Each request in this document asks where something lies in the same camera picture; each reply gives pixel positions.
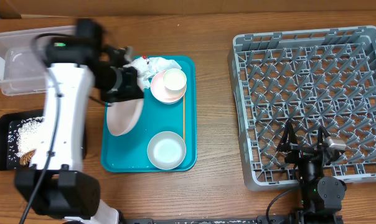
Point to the small pink plate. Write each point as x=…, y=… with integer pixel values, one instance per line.
x=161, y=93

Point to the wooden chopstick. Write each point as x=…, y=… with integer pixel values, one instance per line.
x=184, y=118

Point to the grey-white bowl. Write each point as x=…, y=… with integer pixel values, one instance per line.
x=166, y=150

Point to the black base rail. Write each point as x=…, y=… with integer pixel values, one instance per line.
x=276, y=219

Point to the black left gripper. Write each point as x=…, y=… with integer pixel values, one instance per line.
x=131, y=87

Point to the large pink plate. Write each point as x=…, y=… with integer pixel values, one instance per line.
x=121, y=117

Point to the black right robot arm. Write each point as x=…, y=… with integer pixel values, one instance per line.
x=321, y=195

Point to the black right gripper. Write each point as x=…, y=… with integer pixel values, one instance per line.
x=304, y=155

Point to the black tray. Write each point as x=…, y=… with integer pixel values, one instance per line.
x=6, y=163

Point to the white napkin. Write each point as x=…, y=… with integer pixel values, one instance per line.
x=148, y=68

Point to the grey dishwasher rack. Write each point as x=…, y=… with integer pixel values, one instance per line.
x=313, y=78

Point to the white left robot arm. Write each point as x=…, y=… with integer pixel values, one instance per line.
x=54, y=184

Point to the brown food scrap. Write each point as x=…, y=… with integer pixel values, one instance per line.
x=26, y=158

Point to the teal serving tray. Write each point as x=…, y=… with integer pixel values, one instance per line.
x=128, y=153

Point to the clear plastic bin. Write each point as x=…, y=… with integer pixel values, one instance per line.
x=20, y=72

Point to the cream cup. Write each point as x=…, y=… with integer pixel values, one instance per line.
x=174, y=79

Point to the white rice pile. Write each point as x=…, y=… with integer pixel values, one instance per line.
x=22, y=136

